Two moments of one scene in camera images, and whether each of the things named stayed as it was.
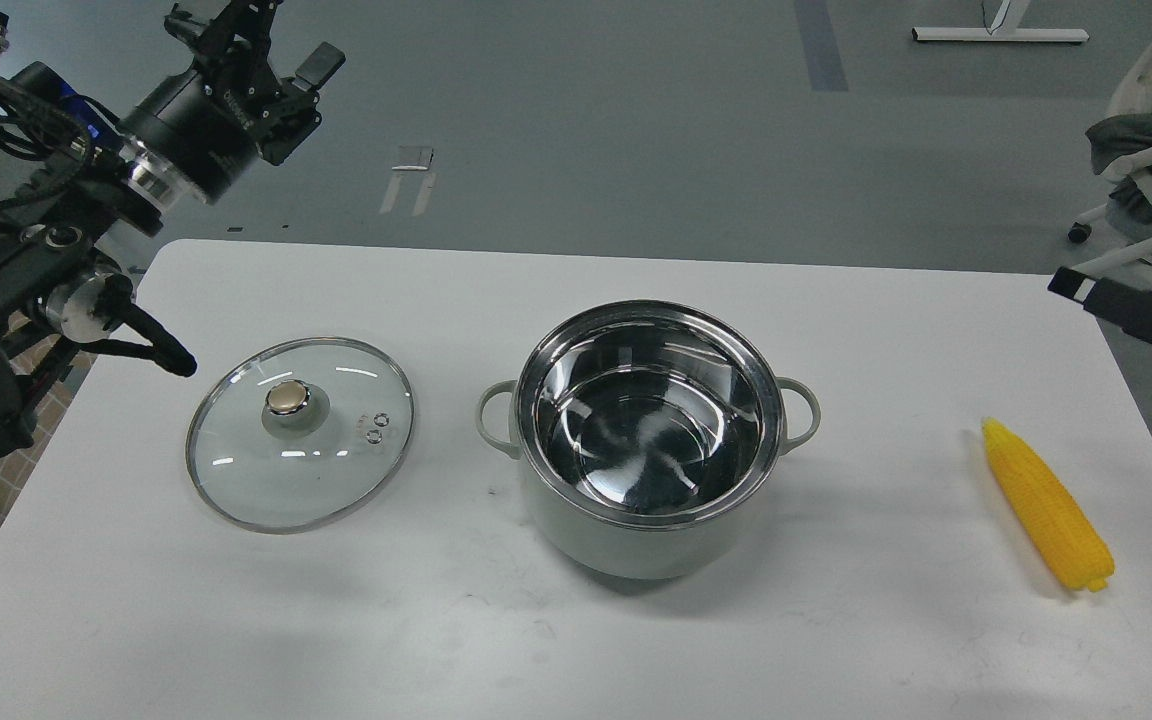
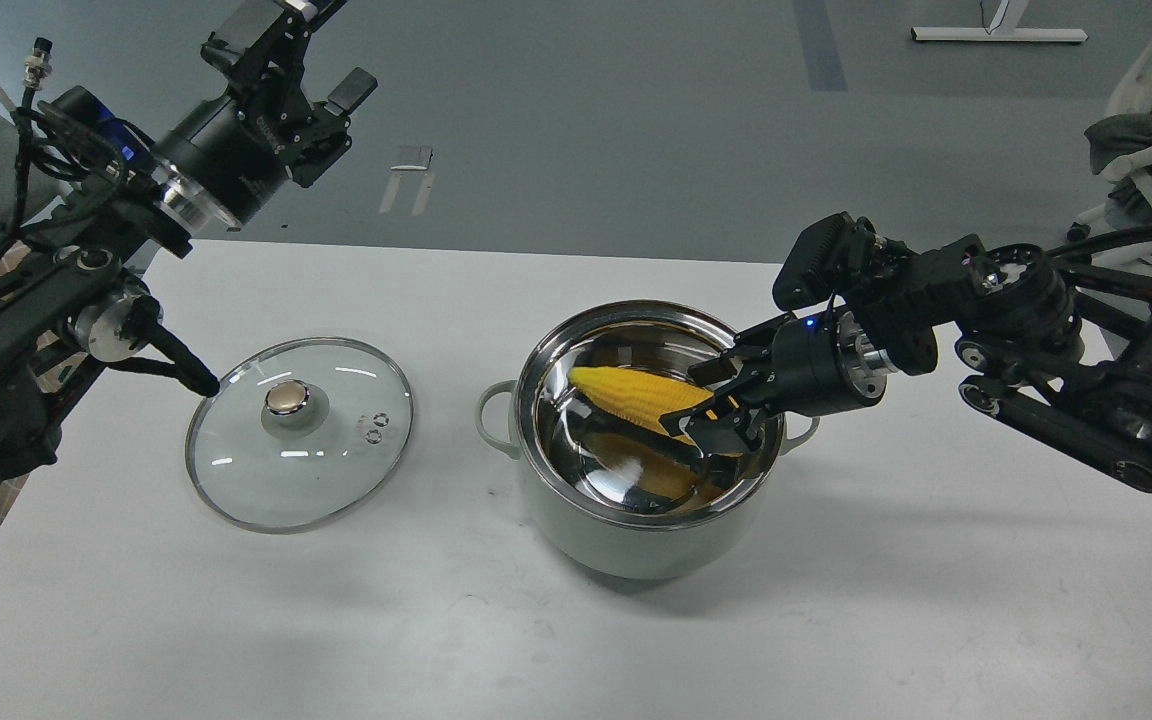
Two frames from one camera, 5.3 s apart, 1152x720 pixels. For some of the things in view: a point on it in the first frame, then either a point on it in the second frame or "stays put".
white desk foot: (1005, 29) stays put
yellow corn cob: (1047, 512) to (638, 397)
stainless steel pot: (645, 430) stays put
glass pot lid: (298, 433) stays put
